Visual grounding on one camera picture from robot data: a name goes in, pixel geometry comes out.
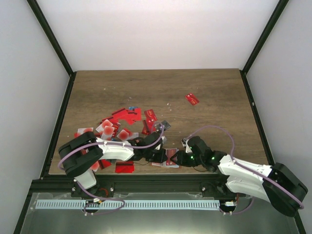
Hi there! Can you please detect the purple cable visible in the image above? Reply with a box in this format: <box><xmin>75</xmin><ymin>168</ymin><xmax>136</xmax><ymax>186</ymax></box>
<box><xmin>58</xmin><ymin>123</ymin><xmax>164</xmax><ymax>216</ymax></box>
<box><xmin>186</xmin><ymin>125</ymin><xmax>305</xmax><ymax>215</ymax></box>

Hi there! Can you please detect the black VIP card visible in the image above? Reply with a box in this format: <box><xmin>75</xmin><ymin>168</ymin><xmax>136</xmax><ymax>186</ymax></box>
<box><xmin>159</xmin><ymin>120</ymin><xmax>171</xmax><ymax>131</ymax></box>

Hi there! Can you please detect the brown leather card holder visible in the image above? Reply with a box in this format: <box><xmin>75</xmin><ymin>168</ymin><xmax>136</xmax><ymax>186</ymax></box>
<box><xmin>151</xmin><ymin>161</ymin><xmax>180</xmax><ymax>168</ymax></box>

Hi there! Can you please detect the red VIP card handled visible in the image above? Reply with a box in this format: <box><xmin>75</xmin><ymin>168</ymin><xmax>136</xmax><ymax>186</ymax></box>
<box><xmin>144</xmin><ymin>109</ymin><xmax>157</xmax><ymax>121</ymax></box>

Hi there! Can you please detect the white card red circle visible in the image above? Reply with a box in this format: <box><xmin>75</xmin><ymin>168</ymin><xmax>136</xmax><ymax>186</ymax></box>
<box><xmin>117</xmin><ymin>128</ymin><xmax>133</xmax><ymax>141</ymax></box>

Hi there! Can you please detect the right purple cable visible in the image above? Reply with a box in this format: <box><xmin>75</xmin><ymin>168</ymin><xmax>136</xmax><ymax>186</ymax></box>
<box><xmin>186</xmin><ymin>125</ymin><xmax>305</xmax><ymax>215</ymax></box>

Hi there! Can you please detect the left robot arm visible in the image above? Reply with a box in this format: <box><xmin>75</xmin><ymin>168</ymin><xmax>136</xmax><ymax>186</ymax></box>
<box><xmin>58</xmin><ymin>132</ymin><xmax>167</xmax><ymax>197</ymax></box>

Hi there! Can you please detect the light blue slotted rail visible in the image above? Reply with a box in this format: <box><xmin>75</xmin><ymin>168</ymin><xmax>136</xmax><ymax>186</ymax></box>
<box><xmin>36</xmin><ymin>199</ymin><xmax>220</xmax><ymax>210</ymax></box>

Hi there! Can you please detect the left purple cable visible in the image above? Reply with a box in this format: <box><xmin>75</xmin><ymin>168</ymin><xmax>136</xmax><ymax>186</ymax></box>
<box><xmin>58</xmin><ymin>123</ymin><xmax>164</xmax><ymax>216</ymax></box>

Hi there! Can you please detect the red card horizontal stripe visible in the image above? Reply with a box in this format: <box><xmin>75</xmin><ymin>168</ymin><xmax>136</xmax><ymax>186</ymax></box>
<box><xmin>115</xmin><ymin>161</ymin><xmax>135</xmax><ymax>174</ymax></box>

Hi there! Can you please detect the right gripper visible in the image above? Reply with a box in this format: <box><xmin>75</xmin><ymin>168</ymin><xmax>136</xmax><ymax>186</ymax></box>
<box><xmin>170</xmin><ymin>150</ymin><xmax>204</xmax><ymax>168</ymax></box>

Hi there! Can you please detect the black frame front beam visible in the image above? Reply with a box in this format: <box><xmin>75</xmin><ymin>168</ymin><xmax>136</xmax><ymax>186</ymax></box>
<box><xmin>31</xmin><ymin>172</ymin><xmax>288</xmax><ymax>195</ymax></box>

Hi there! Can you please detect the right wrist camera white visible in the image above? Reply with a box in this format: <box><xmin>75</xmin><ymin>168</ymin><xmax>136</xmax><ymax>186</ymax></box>
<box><xmin>181</xmin><ymin>138</ymin><xmax>192</xmax><ymax>154</ymax></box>

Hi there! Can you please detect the lone red VIP card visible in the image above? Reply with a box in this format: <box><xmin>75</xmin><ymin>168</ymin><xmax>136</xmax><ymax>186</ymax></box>
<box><xmin>185</xmin><ymin>93</ymin><xmax>199</xmax><ymax>106</ymax></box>

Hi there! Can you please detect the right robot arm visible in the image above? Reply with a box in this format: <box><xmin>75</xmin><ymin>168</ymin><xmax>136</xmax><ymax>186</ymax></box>
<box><xmin>170</xmin><ymin>136</ymin><xmax>308</xmax><ymax>217</ymax></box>

